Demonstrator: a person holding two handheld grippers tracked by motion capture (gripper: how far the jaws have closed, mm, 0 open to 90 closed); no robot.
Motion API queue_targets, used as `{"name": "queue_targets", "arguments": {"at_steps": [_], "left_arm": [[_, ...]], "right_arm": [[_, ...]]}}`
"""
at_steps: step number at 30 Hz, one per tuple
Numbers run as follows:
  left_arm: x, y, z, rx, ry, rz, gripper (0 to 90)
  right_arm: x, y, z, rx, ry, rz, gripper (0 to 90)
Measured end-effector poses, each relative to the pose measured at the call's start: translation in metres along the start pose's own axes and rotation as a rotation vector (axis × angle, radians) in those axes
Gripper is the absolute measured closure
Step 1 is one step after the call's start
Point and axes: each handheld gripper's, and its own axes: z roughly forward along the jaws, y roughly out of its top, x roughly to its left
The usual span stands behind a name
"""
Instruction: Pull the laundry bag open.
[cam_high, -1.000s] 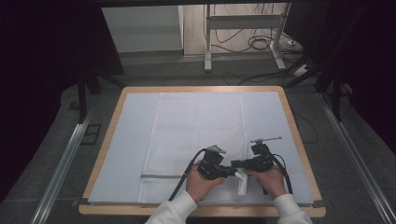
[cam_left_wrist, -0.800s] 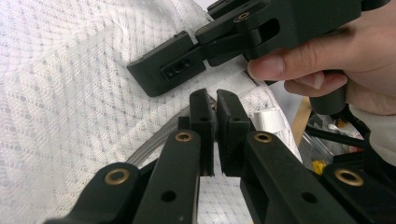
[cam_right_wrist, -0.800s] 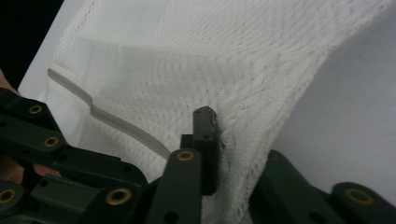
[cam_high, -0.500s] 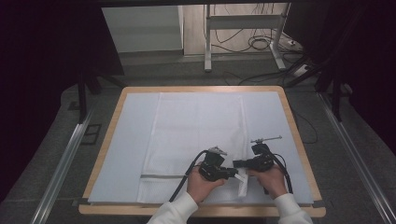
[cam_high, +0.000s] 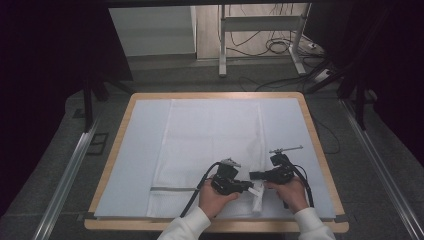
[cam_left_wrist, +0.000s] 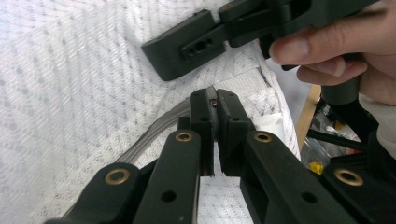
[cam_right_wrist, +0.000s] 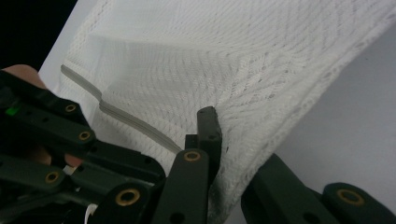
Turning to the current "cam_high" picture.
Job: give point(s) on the person's left hand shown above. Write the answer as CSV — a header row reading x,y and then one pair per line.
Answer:
x,y
213,201

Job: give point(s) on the white cabinet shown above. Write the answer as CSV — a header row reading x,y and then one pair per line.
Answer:
x,y
153,30

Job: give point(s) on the aluminium floor rail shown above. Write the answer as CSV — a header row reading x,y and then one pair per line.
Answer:
x,y
66,180
380,166

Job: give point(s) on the black metal stand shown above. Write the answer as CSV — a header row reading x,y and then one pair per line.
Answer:
x,y
88,103
360,106

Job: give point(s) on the wooden table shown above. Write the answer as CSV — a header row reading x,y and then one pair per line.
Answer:
x,y
216,95

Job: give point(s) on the white mesh laundry bag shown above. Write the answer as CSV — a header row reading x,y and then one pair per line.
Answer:
x,y
206,140

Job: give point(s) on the black floor outlet plate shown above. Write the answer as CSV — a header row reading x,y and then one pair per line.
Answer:
x,y
98,143

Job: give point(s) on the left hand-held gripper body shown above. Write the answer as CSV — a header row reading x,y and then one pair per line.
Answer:
x,y
226,181

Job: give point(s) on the pale blue table mat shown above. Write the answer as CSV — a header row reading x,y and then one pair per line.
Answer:
x,y
140,150

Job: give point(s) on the dark curtain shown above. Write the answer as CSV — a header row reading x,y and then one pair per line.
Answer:
x,y
43,83
396,66

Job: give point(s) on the white metal desk frame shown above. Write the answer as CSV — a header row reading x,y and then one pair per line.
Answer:
x,y
260,23

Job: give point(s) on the person's right hand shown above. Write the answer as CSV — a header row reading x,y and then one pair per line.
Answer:
x,y
293,196

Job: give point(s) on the white power strip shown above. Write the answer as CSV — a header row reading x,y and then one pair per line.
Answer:
x,y
322,75

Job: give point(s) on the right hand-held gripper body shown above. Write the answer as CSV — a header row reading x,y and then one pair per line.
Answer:
x,y
281,173

